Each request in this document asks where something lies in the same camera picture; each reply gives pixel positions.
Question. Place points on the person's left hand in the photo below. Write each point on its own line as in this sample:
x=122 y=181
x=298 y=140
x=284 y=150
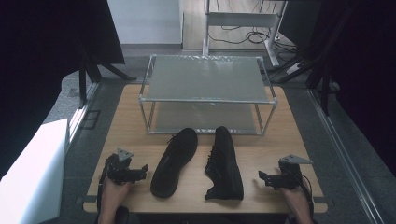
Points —
x=113 y=193

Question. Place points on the black curtain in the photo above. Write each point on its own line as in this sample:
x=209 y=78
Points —
x=40 y=62
x=364 y=71

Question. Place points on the black lace-up shoe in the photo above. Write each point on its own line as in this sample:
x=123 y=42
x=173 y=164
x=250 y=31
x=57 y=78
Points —
x=224 y=165

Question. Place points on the black shoe sole up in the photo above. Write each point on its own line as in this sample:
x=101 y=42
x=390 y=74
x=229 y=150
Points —
x=174 y=163

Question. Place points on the white box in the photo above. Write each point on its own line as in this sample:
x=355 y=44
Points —
x=31 y=174

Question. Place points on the aluminium floor rail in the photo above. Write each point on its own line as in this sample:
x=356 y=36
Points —
x=345 y=155
x=81 y=112

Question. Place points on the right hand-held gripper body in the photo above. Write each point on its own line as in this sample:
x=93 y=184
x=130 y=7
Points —
x=289 y=175

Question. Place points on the white power strip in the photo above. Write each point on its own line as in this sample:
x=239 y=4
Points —
x=293 y=68

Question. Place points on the metal two-tier shoe rack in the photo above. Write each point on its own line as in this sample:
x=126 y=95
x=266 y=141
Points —
x=207 y=79

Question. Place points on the person's right hand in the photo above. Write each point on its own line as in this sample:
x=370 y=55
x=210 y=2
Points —
x=295 y=199

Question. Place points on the black floor hatch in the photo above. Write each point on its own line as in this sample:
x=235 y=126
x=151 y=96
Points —
x=91 y=119

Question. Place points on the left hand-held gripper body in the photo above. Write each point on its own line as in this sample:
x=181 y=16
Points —
x=120 y=171

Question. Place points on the black metal stand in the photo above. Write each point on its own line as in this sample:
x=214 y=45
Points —
x=90 y=70
x=314 y=65

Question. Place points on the white metal desk frame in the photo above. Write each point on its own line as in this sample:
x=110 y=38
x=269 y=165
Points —
x=241 y=19

